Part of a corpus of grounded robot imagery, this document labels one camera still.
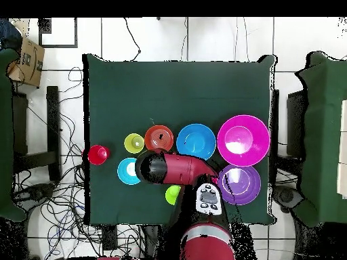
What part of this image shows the small orange bowl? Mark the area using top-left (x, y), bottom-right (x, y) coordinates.
top-left (144, 125), bottom-right (175, 152)

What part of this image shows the large blue bowl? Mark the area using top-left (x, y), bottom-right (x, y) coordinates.
top-left (176, 123), bottom-right (217, 161)

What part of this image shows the yellow cup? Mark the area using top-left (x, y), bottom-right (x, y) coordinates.
top-left (123, 133), bottom-right (145, 154)

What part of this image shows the green cup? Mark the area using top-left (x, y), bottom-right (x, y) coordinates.
top-left (165, 184), bottom-right (182, 206)

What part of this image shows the dark green table cloth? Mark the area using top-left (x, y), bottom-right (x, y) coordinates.
top-left (82, 53), bottom-right (277, 226)

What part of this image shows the small light blue bowl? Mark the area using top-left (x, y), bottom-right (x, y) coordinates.
top-left (117, 157), bottom-right (142, 186)

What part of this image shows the large pink bowl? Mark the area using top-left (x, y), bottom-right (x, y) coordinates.
top-left (217, 114), bottom-right (271, 167)

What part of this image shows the red cup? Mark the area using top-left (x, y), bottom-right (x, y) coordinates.
top-left (87, 144), bottom-right (111, 166)

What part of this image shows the large purple bowl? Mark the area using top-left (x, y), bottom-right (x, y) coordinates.
top-left (217, 164), bottom-right (262, 206)

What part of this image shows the black power strip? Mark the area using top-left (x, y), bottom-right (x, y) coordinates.
top-left (102, 224), bottom-right (118, 251)

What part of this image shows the black stand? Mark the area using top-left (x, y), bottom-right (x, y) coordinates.
top-left (13, 85), bottom-right (62, 181)
top-left (285, 90), bottom-right (308, 159)

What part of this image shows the green covered side table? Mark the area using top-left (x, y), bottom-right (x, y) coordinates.
top-left (293, 51), bottom-right (347, 228)
top-left (0, 47), bottom-right (28, 223)

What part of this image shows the cardboard box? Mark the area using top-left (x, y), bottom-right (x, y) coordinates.
top-left (6, 37), bottom-right (45, 88)

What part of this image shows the dark blue fabric item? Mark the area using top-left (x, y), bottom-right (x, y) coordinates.
top-left (0, 18), bottom-right (23, 51)

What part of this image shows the black floor cable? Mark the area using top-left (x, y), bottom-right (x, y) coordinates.
top-left (123, 18), bottom-right (142, 62)

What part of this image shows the tangle of cables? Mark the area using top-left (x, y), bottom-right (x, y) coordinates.
top-left (13, 66), bottom-right (142, 260)

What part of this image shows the black pedestal leg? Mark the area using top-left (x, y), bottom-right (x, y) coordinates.
top-left (272, 185), bottom-right (305, 213)
top-left (14, 182), bottom-right (58, 202)

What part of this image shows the black floor frame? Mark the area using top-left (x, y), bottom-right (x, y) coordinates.
top-left (38, 18), bottom-right (79, 49)

